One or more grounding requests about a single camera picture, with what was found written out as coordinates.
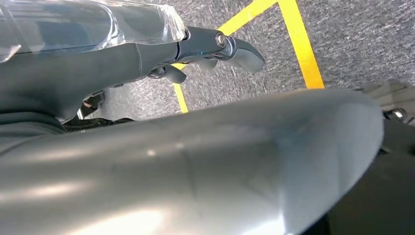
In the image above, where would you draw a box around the yellow floor tape marking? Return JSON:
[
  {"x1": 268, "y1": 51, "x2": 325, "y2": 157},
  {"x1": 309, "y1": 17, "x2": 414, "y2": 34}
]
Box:
[{"x1": 171, "y1": 0, "x2": 325, "y2": 114}]

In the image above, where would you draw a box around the ribbed grey left arm sleeve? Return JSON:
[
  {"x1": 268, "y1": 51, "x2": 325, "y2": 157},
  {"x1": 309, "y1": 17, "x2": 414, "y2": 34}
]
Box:
[{"x1": 0, "y1": 112, "x2": 67, "y2": 154}]

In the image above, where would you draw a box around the ribbed robot foot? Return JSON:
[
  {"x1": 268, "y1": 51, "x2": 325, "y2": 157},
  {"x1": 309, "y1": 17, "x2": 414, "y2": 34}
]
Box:
[{"x1": 359, "y1": 79, "x2": 415, "y2": 126}]

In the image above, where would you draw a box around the black braided cable sleeve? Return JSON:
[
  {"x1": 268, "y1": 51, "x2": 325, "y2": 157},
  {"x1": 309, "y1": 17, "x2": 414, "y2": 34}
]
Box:
[{"x1": 63, "y1": 117, "x2": 134, "y2": 133}]

